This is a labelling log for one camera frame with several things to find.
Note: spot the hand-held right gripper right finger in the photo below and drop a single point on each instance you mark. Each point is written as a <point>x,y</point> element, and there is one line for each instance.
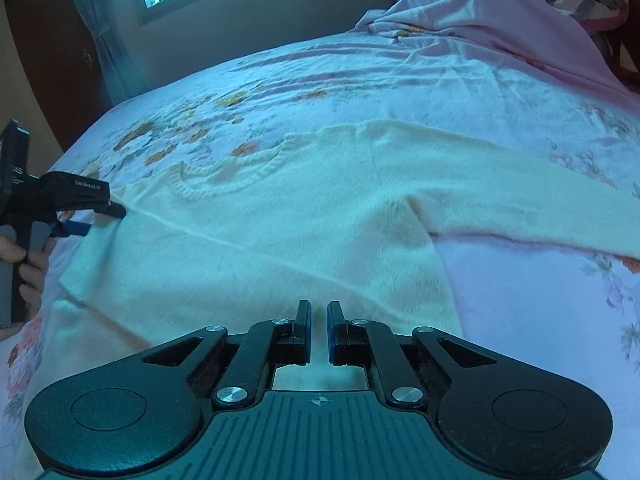
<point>331,332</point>

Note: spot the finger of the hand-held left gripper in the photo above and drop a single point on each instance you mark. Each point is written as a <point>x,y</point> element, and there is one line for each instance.
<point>112,209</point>
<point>77,230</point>

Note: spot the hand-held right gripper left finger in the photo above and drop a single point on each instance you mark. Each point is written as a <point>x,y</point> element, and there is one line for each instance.
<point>306,332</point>

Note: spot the white towel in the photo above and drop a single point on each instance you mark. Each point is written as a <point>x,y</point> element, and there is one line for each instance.
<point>300,240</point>

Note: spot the person's left hand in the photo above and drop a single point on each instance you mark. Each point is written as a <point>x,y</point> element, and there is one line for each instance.
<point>34,280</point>

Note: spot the dark wooden door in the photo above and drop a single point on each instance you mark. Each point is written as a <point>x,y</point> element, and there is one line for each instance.
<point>40,20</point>

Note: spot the sheer grey curtain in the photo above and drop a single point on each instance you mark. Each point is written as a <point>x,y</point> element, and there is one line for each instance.
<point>107,20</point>

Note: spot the floral pink bed sheet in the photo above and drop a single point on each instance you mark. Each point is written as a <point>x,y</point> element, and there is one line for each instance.
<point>350,75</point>

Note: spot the pink blanket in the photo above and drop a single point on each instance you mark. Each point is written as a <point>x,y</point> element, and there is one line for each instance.
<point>500,25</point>

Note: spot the dark wooden headboard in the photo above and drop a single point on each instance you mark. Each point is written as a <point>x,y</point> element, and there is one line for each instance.
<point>627,55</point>

